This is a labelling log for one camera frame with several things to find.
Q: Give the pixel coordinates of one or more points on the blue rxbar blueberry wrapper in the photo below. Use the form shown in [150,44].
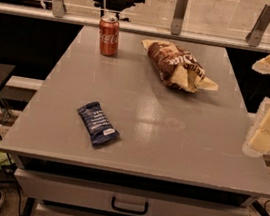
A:
[97,124]

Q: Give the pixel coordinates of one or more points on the brown chip bag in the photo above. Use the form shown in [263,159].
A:
[177,67]

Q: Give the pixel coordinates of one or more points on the red coca-cola can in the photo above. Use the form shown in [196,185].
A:
[109,32]

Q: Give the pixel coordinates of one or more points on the grey upper drawer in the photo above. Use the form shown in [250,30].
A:
[95,195]

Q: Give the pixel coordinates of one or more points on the right metal glass bracket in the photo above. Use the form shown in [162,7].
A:
[255,36]

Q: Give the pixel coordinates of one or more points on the middle metal glass bracket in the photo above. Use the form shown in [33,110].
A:
[178,17]

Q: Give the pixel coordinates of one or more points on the black drawer handle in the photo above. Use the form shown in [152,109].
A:
[132,209]

